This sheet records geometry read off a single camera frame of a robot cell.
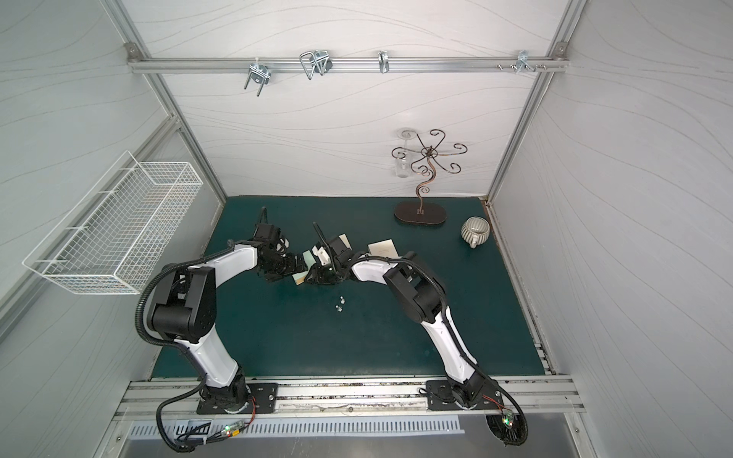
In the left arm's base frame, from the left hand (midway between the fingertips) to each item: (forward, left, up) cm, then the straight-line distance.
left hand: (297, 271), depth 96 cm
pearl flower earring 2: (-12, -16, -3) cm, 20 cm away
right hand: (-3, -4, -1) cm, 5 cm away
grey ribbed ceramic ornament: (+19, -65, 0) cm, 67 cm away
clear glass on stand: (+26, -35, +30) cm, 53 cm away
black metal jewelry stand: (+28, -48, 0) cm, 56 cm away
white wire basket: (-9, +37, +29) cm, 48 cm away
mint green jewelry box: (+4, -4, +1) cm, 5 cm away
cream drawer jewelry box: (+10, -30, +1) cm, 32 cm away
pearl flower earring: (-9, -16, -3) cm, 18 cm away
